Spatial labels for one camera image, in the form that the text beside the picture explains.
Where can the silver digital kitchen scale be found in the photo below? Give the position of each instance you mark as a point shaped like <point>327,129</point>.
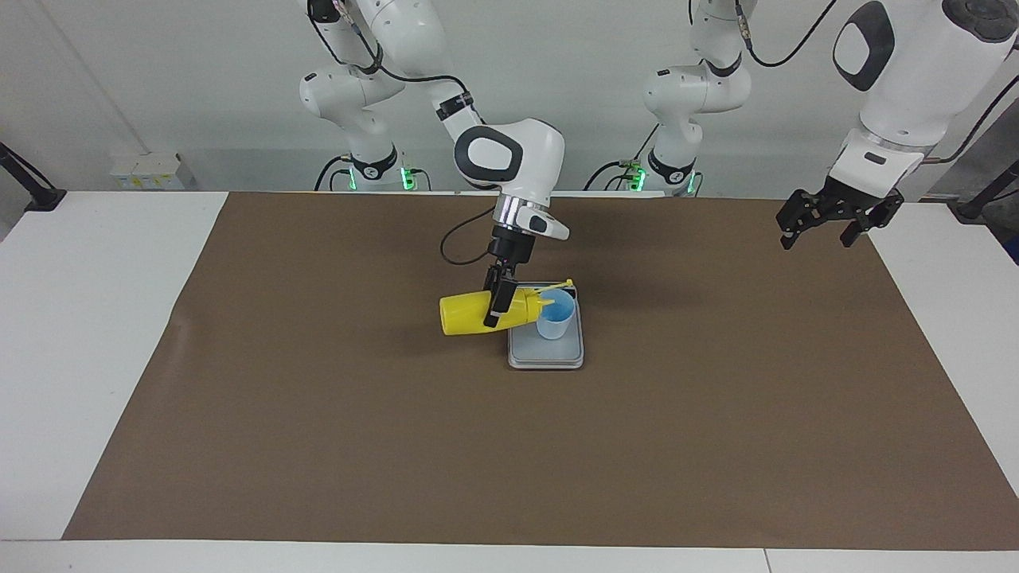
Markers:
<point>549,354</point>

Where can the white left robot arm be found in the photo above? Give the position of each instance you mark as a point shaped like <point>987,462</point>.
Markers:
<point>907,72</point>

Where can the white wall socket box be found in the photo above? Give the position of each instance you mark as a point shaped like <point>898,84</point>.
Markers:
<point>155,169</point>

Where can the light blue plastic cup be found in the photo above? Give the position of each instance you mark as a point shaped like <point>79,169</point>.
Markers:
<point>557,326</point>

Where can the yellow squeeze bottle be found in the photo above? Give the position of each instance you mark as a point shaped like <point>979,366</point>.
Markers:
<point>462,314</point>

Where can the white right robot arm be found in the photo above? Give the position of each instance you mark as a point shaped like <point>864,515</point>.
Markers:
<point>517,159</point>

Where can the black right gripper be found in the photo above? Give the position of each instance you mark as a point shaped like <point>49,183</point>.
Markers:
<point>511,248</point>

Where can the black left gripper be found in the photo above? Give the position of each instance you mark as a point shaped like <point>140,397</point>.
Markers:
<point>852,203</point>

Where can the brown paper table mat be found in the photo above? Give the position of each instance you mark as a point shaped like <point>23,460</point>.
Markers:
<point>398,446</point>

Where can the black camera stand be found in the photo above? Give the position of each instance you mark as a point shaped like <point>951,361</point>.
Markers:
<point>973,209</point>
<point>44,197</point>

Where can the dark blue box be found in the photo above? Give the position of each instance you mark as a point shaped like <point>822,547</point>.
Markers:
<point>1014,248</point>

